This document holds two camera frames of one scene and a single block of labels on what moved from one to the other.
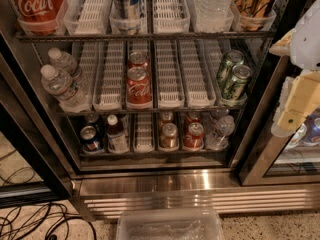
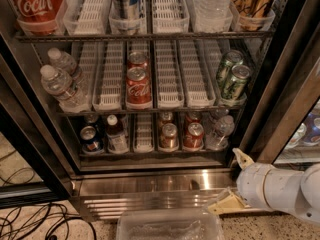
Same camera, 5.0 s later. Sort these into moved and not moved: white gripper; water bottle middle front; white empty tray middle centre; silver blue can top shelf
Moved: white gripper
Not moved: white empty tray middle centre; silver blue can top shelf; water bottle middle front
